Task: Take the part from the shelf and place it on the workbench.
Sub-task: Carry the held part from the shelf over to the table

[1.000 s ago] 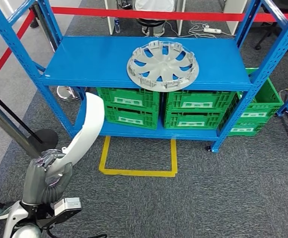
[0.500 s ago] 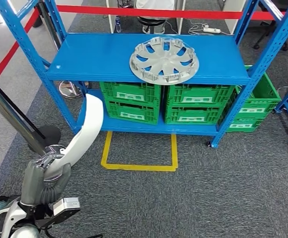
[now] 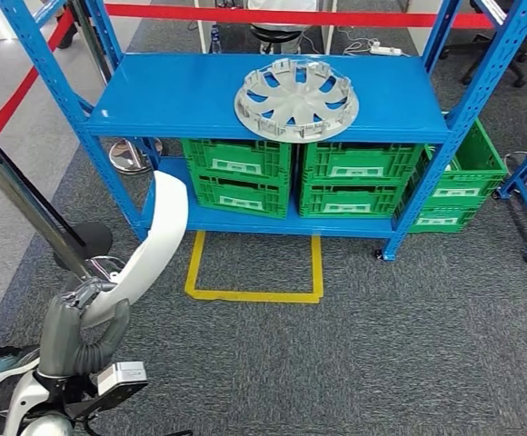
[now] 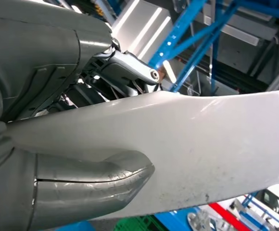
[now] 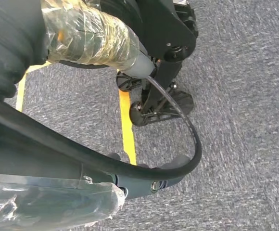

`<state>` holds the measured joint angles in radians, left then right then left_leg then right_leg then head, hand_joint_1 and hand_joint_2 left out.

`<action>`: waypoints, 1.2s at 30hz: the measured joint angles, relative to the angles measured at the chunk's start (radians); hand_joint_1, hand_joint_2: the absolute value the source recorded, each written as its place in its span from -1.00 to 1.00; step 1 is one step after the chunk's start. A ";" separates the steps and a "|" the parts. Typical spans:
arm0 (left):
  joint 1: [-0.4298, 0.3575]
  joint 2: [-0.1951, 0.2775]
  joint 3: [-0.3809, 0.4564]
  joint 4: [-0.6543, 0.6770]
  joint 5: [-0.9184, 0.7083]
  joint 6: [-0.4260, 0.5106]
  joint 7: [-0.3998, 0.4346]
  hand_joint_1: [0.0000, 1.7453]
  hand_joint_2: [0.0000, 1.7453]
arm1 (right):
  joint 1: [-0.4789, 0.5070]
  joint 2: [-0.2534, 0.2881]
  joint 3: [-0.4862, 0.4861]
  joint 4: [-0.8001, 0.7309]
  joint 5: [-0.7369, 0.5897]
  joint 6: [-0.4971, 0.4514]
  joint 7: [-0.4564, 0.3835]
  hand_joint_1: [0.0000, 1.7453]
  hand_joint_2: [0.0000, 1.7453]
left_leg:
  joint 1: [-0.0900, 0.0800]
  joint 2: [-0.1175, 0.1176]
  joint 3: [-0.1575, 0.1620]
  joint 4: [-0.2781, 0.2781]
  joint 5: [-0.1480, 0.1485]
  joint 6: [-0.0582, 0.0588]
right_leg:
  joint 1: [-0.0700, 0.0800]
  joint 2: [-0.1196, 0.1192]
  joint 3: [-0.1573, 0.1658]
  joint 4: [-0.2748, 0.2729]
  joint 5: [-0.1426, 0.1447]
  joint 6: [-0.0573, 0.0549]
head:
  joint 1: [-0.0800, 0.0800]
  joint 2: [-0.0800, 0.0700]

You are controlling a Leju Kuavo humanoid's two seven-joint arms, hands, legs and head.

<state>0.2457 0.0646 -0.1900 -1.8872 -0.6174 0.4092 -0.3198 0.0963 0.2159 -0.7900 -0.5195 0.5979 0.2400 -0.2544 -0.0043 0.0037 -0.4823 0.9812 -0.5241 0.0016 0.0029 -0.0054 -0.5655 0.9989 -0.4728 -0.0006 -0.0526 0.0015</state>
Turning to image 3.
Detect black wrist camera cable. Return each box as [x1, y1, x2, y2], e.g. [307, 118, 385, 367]
[80, 417, 194, 436]

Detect chrome stanchion base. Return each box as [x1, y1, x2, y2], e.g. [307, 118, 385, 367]
[503, 149, 527, 201]

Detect chrome barrier stanchion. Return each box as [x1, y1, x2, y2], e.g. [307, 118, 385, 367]
[67, 0, 164, 176]
[0, 116, 126, 288]

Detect white power strip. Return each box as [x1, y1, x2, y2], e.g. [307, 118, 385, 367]
[368, 40, 403, 58]

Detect green plastic crate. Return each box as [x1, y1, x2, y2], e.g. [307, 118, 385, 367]
[408, 116, 509, 210]
[297, 179, 410, 220]
[408, 203, 481, 235]
[300, 142, 424, 188]
[190, 173, 292, 220]
[181, 137, 294, 185]

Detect chrome stool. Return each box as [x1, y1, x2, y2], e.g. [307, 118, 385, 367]
[250, 23, 303, 56]

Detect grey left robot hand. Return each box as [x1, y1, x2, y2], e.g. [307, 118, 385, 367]
[38, 276, 131, 381]

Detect standing person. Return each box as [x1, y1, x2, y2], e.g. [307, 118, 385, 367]
[40, 0, 79, 51]

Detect seated person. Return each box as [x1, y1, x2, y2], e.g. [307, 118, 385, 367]
[247, 0, 319, 15]

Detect black office chair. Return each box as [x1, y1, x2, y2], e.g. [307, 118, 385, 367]
[439, 0, 527, 89]

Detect grey plastic wheel cover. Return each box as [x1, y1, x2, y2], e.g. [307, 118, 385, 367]
[233, 56, 360, 144]

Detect white curved car trim part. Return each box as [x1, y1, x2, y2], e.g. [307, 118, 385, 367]
[80, 169, 190, 330]

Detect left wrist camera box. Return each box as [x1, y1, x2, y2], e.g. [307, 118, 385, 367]
[63, 360, 149, 423]

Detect person's teal shoe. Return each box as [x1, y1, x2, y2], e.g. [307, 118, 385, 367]
[0, 343, 42, 393]

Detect white desk panel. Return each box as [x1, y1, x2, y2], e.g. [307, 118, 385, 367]
[322, 0, 339, 56]
[193, 0, 210, 55]

